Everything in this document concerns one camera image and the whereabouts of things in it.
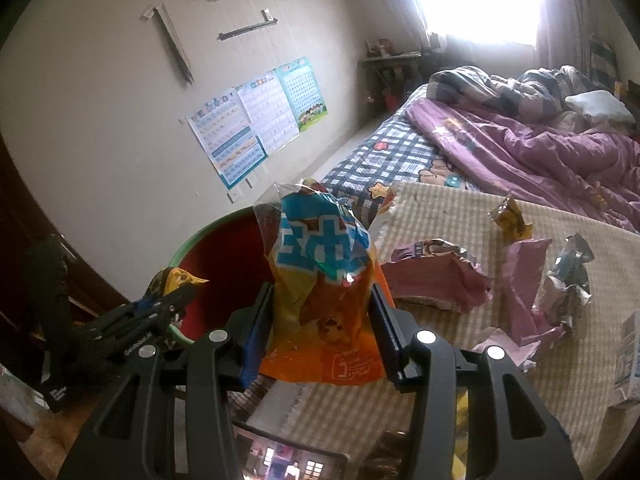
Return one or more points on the middle white chart poster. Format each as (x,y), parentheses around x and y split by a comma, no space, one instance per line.
(269,111)

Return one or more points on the right green chart poster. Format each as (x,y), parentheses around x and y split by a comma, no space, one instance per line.
(302,91)

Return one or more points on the green red trash bin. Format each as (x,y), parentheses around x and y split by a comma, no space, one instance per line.
(229,254)

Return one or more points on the crumpled silver wrapper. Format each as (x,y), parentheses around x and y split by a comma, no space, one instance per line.
(565,294)

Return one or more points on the white pink paper box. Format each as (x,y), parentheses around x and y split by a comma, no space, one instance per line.
(627,371)

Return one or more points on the plaid cushion by curtain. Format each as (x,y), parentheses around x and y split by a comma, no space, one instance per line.
(603,65)

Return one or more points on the hanging wall bracket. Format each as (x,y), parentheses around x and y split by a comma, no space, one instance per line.
(158,14)

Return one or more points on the orange blue snack bag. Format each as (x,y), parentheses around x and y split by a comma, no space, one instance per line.
(324,265)

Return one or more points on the beige checkered mat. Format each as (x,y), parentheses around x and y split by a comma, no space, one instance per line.
(575,378)

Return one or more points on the plaid grey blanket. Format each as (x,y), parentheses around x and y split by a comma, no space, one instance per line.
(535,96)

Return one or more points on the left blue chart poster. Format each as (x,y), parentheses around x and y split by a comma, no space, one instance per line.
(223,129)

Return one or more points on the purple quilt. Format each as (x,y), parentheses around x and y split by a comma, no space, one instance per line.
(595,174)

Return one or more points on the yellow snack wrapper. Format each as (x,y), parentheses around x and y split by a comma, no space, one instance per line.
(509,219)

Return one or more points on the cluttered side table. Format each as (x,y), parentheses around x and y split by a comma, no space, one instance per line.
(389,76)

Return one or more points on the wall shelf bracket horizontal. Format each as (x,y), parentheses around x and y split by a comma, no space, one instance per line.
(267,20)

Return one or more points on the smartphone screen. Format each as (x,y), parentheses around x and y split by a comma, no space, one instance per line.
(265,456)

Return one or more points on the pink torn cardboard piece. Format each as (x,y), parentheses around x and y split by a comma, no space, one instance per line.
(529,333)

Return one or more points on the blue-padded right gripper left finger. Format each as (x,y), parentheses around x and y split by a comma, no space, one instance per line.
(130,434)

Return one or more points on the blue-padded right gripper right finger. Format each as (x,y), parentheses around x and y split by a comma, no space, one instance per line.
(512,435)

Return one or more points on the pink curtain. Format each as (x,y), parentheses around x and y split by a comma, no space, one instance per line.
(563,37)

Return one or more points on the white pillow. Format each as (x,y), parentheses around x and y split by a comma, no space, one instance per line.
(600,106)

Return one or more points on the blue plaid bed sheet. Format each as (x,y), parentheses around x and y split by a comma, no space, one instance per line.
(395,151)

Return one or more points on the wall socket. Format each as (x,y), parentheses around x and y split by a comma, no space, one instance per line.
(234,194)

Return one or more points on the yellow black wrapper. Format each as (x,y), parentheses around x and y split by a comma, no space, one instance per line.
(169,279)

